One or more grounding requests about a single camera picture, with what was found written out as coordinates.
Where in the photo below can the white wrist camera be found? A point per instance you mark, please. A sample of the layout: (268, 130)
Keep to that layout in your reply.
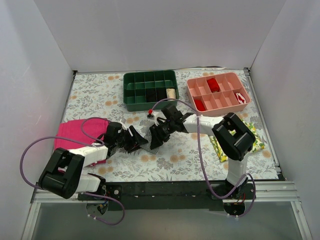
(123, 125)
(154, 115)

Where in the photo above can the pink folded cloth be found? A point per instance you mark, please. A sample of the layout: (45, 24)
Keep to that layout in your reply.
(78, 137)

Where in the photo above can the lemon print folded cloth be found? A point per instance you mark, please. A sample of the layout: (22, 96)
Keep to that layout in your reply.
(257, 145)

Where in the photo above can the red white rolled cloth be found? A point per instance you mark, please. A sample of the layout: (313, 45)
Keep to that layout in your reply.
(240, 98)

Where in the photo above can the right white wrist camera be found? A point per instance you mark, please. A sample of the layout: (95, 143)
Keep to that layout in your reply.
(154, 115)

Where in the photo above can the pink divided organizer tray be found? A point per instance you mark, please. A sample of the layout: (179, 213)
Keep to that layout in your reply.
(217, 103)

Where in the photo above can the black metal base rail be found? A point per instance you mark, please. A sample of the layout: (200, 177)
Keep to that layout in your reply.
(174, 195)

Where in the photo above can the black rolled cloth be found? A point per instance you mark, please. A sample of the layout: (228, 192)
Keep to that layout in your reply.
(161, 94)
(150, 95)

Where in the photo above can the grey striped boxer underwear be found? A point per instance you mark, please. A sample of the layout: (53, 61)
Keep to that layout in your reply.
(147, 146)

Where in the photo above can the beige rolled sock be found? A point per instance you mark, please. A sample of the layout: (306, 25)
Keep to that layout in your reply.
(171, 93)

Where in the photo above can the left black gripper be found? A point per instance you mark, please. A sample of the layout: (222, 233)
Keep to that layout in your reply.
(131, 139)

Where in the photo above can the green divided organizer tray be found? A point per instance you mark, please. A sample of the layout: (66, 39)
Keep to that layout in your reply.
(141, 90)

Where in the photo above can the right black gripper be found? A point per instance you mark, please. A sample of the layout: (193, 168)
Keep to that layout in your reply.
(158, 133)

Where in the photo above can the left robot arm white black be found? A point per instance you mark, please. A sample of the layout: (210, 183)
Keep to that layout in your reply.
(64, 175)

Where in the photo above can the red rolled cloth upper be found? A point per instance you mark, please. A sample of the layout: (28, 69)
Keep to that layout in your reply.
(213, 85)

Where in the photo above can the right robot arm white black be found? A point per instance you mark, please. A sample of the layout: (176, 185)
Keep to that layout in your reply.
(233, 136)

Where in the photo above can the red rolled cloth lower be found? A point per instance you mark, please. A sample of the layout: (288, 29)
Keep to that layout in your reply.
(199, 105)

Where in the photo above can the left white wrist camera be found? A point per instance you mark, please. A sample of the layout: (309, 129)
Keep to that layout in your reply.
(123, 125)

